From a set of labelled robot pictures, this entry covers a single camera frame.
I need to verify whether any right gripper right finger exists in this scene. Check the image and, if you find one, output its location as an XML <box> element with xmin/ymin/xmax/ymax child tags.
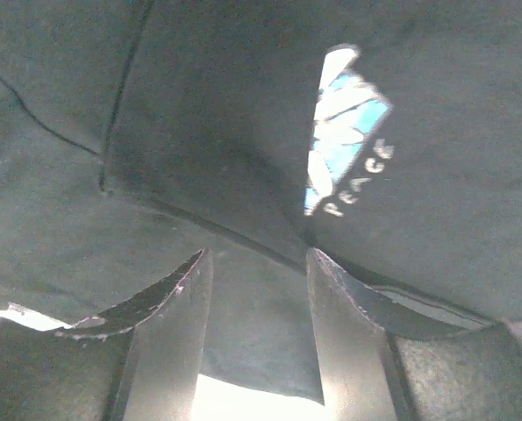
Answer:
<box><xmin>306</xmin><ymin>248</ymin><xmax>522</xmax><ymax>420</ymax></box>

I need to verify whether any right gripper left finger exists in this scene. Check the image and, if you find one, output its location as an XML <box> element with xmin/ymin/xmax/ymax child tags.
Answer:
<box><xmin>0</xmin><ymin>249</ymin><xmax>213</xmax><ymax>420</ymax></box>

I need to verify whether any black daisy t-shirt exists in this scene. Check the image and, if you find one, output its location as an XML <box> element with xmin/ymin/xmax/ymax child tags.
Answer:
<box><xmin>0</xmin><ymin>1</ymin><xmax>522</xmax><ymax>401</ymax></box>

